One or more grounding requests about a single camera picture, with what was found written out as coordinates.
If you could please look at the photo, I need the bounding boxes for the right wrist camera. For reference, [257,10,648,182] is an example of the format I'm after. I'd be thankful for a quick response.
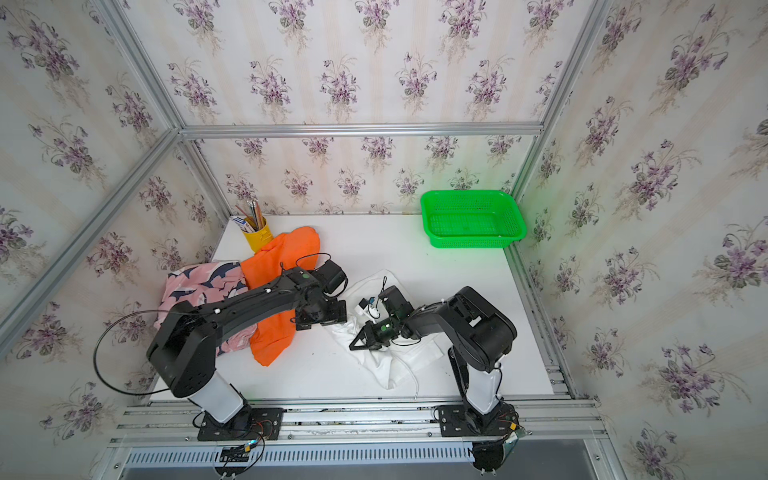
[354,297,381,321]

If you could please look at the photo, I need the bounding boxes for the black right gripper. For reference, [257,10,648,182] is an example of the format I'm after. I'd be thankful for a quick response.
[347,315,399,349]

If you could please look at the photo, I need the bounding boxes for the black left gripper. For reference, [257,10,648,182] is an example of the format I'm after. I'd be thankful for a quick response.
[302,296,353,333]

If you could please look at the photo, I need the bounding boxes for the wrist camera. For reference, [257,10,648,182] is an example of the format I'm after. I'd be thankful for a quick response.
[312,260,348,298]
[354,297,381,321]

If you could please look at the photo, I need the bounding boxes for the orange cloth garment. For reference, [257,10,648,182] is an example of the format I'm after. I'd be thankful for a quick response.
[241,226,321,367]

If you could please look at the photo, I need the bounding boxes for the yellow pencil cup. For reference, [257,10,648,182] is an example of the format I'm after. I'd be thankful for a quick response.
[243,219,274,253]

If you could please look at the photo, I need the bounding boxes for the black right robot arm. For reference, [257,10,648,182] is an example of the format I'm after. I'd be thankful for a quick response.
[349,286,517,416]

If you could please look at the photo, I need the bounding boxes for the green plastic basket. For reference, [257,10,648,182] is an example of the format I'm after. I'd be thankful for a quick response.
[420,190,528,249]

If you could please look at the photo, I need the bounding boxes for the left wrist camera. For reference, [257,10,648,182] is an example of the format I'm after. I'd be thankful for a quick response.
[312,260,348,298]

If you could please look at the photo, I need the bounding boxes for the white shorts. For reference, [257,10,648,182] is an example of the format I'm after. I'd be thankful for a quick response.
[328,269,446,391]

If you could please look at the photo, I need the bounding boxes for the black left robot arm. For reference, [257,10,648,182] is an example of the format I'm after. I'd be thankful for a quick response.
[147,260,348,425]

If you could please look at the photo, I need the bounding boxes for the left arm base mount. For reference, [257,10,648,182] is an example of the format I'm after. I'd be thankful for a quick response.
[193,402,285,442]

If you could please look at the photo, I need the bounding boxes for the colored pencils bundle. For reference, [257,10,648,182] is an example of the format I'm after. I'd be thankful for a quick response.
[235,199,267,232]

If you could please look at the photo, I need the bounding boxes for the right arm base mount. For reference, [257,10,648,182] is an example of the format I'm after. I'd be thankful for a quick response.
[433,347,529,443]

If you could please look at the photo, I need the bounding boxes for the aluminium rail frame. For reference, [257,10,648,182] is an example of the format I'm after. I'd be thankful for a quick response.
[95,396,625,479]

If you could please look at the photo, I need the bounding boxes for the pink shark print garment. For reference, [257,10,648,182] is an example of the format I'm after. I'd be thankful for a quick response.
[153,261,248,330]

